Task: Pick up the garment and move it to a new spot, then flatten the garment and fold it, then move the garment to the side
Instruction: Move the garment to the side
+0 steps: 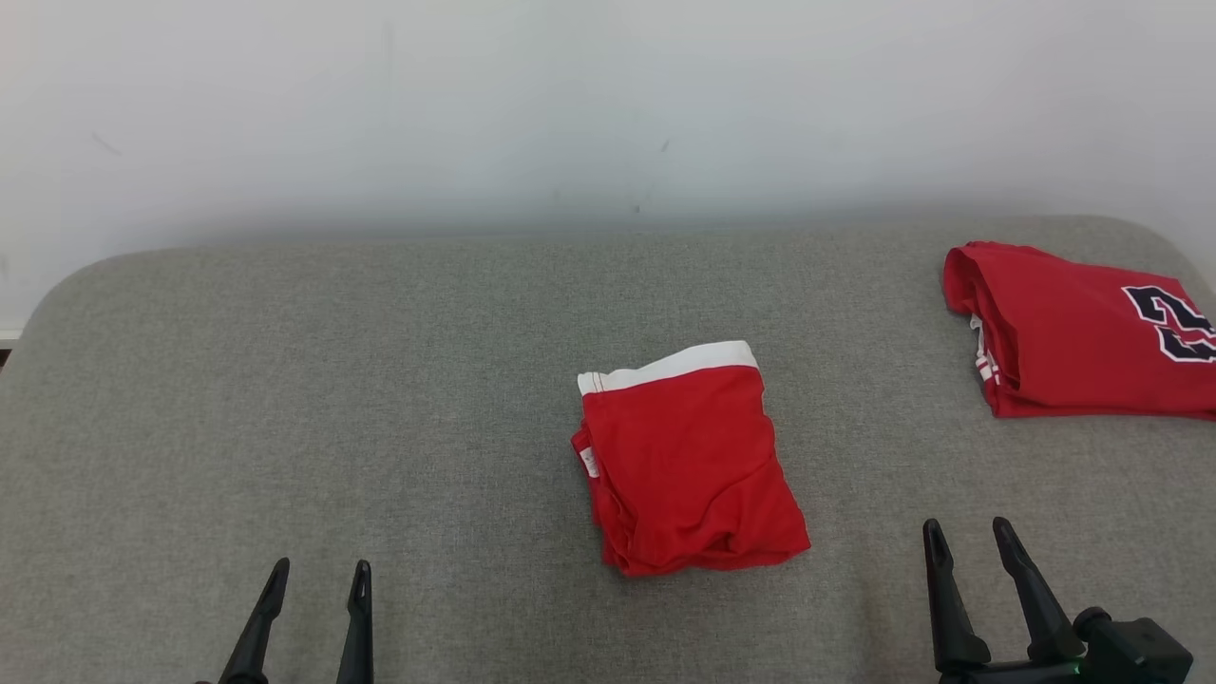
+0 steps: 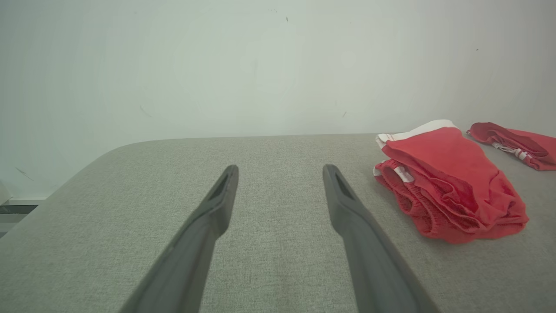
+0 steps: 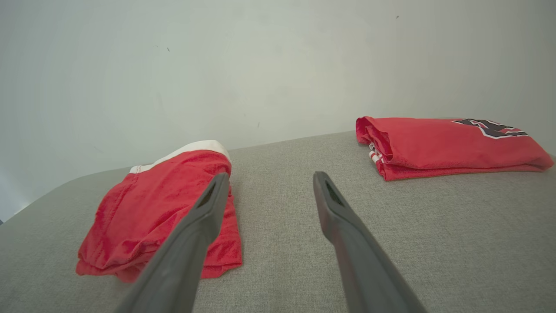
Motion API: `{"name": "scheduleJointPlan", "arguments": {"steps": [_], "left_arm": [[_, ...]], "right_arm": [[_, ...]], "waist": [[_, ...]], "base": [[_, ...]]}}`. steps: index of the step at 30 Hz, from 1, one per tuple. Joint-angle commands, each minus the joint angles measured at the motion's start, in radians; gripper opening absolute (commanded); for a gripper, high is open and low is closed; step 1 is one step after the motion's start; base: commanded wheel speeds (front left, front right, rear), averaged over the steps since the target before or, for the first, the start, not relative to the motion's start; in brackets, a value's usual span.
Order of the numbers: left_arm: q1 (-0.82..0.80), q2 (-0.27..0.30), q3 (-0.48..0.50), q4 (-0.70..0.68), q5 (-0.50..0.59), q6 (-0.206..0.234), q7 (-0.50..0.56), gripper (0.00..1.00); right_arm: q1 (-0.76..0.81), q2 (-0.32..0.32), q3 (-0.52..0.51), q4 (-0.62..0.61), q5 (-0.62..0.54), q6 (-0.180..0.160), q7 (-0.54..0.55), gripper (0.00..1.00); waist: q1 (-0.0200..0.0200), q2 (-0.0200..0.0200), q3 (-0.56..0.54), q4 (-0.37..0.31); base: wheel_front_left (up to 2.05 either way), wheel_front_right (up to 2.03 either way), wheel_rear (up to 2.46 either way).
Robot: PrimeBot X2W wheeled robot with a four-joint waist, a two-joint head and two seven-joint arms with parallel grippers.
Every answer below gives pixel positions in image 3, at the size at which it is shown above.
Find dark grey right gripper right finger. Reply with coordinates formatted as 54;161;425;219
313;171;428;313

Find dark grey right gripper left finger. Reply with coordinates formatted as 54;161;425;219
114;173;231;313

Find red shorts with white stripe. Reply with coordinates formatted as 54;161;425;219
76;140;243;283

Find red shirt with white sleeves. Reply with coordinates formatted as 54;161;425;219
355;116;555;181

